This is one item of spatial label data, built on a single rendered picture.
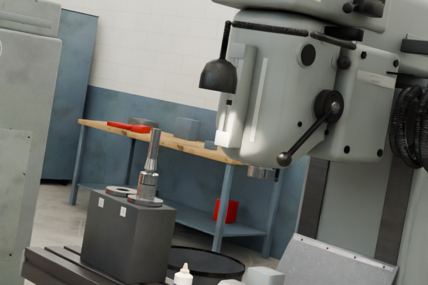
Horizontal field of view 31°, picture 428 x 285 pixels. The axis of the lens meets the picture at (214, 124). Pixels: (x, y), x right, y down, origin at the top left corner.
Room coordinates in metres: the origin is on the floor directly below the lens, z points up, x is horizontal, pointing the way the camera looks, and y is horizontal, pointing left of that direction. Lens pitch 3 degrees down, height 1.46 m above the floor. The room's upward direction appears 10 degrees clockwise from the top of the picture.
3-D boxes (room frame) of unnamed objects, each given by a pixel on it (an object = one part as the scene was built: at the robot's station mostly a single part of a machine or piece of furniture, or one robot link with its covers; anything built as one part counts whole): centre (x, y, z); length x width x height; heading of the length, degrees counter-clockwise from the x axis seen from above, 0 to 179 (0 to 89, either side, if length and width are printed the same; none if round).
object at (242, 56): (1.57, -0.03, 1.45); 0.04 x 0.04 x 0.21; 45
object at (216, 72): (1.48, 0.01, 1.48); 0.07 x 0.07 x 0.06
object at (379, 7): (1.60, -0.25, 1.66); 0.12 x 0.04 x 0.04; 135
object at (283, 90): (1.65, -0.12, 1.47); 0.21 x 0.19 x 0.32; 45
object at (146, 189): (1.92, 0.14, 1.18); 0.05 x 0.05 x 0.06
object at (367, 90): (1.78, -0.25, 1.47); 0.24 x 0.19 x 0.26; 45
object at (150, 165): (1.92, 0.14, 1.27); 0.03 x 0.03 x 0.11
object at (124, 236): (1.95, 0.17, 1.05); 0.22 x 0.12 x 0.20; 41
